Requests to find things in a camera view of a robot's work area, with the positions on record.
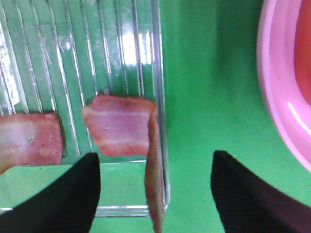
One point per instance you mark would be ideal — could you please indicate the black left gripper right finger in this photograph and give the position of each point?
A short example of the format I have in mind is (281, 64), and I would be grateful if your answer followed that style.
(248, 204)

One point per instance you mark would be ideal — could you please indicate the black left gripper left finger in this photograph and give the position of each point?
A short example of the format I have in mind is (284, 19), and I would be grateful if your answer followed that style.
(67, 205)

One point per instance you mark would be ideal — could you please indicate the bacon strip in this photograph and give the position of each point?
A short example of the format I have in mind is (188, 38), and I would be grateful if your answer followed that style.
(30, 139)
(128, 126)

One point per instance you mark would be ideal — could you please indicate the bread slice with crust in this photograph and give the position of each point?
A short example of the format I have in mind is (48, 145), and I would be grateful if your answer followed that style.
(302, 50)

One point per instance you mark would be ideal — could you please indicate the green tablecloth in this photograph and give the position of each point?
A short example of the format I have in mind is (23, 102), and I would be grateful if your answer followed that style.
(213, 102)

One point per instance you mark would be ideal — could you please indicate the clear left plastic container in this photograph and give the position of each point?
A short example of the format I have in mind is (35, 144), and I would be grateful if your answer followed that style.
(57, 55)

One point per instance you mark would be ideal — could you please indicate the pink plate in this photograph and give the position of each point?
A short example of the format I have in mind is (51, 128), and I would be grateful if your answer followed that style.
(289, 110)

